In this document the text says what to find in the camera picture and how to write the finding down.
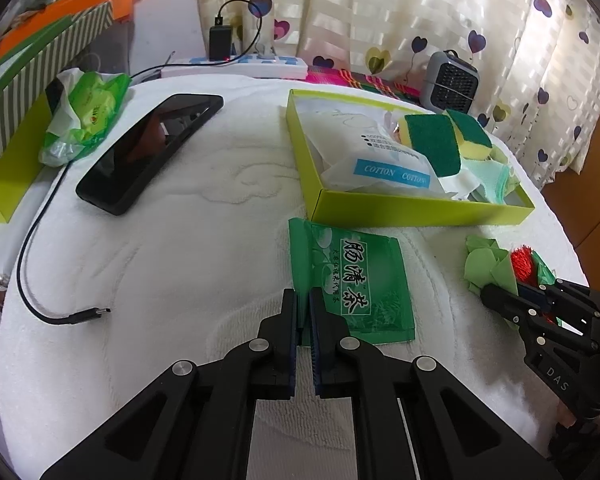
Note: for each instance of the yellow sponge with green pad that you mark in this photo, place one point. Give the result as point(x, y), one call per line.
point(472, 132)
point(430, 142)

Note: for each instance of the green striped box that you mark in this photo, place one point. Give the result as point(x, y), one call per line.
point(35, 70)

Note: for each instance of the orange plastic bin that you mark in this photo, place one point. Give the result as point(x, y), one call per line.
point(80, 2)

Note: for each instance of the small grey heater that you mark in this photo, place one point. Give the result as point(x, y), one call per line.
point(452, 85)

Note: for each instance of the lime green carton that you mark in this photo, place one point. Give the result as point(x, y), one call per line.
point(15, 180)

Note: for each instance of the white power strip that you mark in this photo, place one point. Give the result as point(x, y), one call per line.
point(260, 66)

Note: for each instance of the black smartphone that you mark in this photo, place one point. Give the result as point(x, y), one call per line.
point(140, 160)

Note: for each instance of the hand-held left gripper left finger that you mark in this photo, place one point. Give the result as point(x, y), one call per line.
point(280, 340)

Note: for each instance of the pink plaid cloth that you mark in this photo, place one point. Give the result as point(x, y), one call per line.
point(370, 85)

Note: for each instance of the white cotton pads bag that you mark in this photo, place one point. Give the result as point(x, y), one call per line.
point(380, 170)

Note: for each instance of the orange-rimmed white table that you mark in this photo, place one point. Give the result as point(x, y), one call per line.
point(170, 25)

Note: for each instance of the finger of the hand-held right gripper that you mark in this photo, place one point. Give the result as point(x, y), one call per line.
point(502, 302)
point(570, 305)

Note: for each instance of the green tea packet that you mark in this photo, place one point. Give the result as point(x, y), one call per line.
point(360, 280)

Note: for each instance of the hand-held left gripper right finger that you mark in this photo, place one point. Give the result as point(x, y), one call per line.
point(316, 345)

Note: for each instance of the cream curtain with hearts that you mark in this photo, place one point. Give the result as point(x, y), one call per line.
point(380, 0)

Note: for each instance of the white plug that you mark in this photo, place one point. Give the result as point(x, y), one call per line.
point(266, 53)

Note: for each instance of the green tissue packet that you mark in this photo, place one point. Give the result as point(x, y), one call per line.
point(95, 110)

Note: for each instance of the lime green box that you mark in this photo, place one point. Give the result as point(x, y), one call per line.
point(380, 212)

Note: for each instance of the green paper bundle red tuft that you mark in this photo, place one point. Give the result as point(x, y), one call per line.
point(485, 265)

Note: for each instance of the mint green cloth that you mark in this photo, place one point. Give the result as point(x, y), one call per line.
point(485, 175)

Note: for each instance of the black charger adapter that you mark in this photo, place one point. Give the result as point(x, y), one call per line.
point(220, 42)

